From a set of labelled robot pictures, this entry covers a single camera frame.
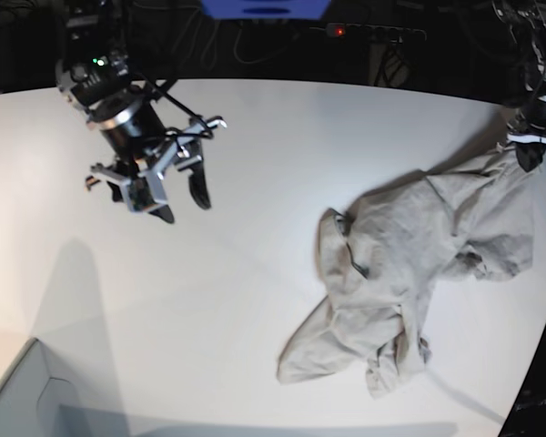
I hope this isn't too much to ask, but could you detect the white cardboard box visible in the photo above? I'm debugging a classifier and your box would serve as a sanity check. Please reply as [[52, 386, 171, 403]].
[[0, 336, 133, 437]]

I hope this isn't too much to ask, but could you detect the light grey t-shirt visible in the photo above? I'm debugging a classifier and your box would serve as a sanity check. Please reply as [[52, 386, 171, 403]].
[[277, 150, 534, 397]]

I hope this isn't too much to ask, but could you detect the black power strip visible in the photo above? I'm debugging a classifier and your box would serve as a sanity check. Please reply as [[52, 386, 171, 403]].
[[309, 23, 428, 44]]

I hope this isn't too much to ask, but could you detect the blue box at top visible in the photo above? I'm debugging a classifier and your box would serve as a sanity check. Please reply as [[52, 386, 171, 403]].
[[201, 0, 331, 20]]

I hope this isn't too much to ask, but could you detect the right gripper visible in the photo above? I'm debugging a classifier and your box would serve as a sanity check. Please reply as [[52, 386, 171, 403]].
[[85, 117, 228, 224]]

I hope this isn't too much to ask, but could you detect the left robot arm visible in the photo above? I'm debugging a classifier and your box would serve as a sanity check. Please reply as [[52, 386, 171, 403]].
[[492, 1, 546, 172]]

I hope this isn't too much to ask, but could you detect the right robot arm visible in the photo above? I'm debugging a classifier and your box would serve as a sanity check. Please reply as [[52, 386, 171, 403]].
[[56, 1, 227, 224]]

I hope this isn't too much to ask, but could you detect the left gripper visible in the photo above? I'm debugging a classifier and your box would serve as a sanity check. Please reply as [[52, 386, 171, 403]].
[[506, 120, 546, 172]]

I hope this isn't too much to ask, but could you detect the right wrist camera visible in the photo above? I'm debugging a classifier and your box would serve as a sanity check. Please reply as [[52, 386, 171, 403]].
[[125, 178, 167, 213]]

